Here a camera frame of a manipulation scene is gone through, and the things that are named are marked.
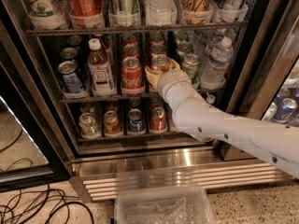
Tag bottom shelf gold can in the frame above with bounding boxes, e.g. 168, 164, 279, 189
104, 110, 121, 134

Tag black floor cables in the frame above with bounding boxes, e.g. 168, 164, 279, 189
0, 126, 95, 224

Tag green soda can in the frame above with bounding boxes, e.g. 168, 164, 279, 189
181, 53, 200, 81
176, 42, 193, 63

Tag red cola can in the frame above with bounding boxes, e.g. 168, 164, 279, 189
121, 57, 143, 90
122, 45, 140, 59

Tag bottom shelf red can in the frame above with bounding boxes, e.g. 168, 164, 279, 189
149, 107, 166, 131

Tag front red cola can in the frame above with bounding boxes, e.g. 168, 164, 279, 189
121, 57, 143, 90

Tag steel fridge vent grille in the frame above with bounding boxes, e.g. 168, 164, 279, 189
70, 147, 292, 203

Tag orange soda can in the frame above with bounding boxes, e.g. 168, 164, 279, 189
149, 44, 166, 57
149, 54, 170, 72

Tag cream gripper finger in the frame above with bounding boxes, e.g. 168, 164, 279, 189
169, 59, 180, 71
145, 65, 163, 89

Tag iced tea bottle white cap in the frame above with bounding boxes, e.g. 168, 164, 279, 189
88, 38, 115, 91

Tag front blue soda can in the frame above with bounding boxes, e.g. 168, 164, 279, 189
58, 61, 84, 93

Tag top shelf 7up bottle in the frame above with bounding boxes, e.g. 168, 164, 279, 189
20, 0, 59, 18

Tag top shelf orange bottle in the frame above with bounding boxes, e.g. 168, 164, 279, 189
64, 0, 104, 18

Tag front clear water bottle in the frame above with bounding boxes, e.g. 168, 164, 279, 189
201, 36, 234, 84

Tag bottom shelf tea bottle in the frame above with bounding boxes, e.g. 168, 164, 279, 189
206, 94, 216, 105

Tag bottom shelf green white can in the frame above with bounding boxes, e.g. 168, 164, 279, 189
78, 113, 100, 137

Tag open glass fridge door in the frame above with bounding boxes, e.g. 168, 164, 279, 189
0, 5, 71, 192

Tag clear plastic bin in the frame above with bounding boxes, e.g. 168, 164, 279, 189
114, 185, 216, 224

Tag right fridge glass door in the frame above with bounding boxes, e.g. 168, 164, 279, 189
220, 0, 299, 119

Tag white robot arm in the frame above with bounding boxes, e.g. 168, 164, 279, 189
145, 62, 299, 178

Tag bottom shelf blue can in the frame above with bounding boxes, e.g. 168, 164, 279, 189
128, 109, 144, 133

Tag blue soda can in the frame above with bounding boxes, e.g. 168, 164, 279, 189
58, 61, 84, 93
60, 48, 78, 63

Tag front green soda can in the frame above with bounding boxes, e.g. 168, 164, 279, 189
181, 53, 200, 81

